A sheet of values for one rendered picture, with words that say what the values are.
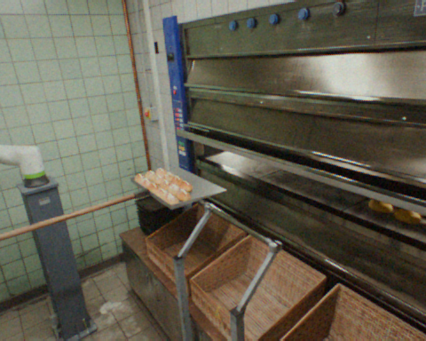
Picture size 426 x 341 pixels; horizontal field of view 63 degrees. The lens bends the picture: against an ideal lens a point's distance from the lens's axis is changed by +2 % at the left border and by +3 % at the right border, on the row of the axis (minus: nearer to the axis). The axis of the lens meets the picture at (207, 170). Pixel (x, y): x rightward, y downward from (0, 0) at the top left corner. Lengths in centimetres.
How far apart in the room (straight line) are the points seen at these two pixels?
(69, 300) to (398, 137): 231
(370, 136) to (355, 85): 21
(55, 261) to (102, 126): 120
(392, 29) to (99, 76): 229
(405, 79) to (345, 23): 32
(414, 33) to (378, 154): 42
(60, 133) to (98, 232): 98
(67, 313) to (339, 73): 234
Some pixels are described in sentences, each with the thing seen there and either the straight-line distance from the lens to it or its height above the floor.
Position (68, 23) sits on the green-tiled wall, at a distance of 306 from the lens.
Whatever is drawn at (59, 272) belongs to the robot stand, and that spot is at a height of 58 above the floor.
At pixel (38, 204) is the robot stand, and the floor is 109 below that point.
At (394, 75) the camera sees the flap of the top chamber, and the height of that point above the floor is 180.
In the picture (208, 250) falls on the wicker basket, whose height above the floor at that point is 59.
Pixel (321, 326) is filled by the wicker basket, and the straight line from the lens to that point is 186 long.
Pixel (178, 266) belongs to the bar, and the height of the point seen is 91.
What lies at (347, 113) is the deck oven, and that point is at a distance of 152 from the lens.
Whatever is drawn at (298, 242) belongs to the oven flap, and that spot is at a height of 95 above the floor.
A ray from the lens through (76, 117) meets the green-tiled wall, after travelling 307.
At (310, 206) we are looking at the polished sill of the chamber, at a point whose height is 117.
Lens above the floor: 195
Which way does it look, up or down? 20 degrees down
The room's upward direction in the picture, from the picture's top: 5 degrees counter-clockwise
